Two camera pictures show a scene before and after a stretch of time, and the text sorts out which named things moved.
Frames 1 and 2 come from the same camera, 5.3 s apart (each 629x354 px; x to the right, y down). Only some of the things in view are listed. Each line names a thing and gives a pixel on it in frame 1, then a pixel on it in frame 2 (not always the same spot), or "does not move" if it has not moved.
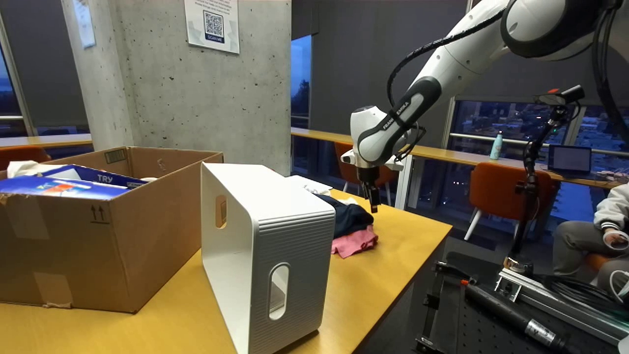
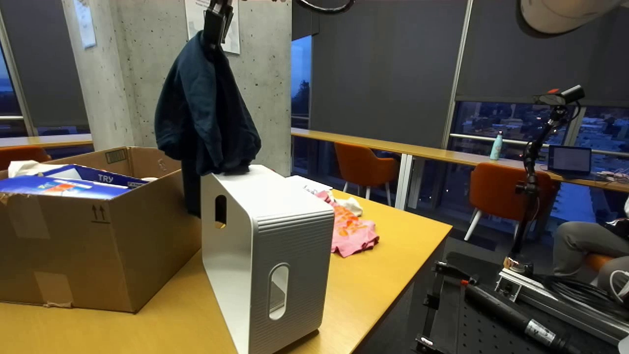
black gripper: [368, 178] to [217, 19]
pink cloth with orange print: [354, 243] does not move
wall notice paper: [85, 25] does not move
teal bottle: [498, 145] does not move
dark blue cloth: [348, 219] to [203, 119]
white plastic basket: [266, 247] does not move
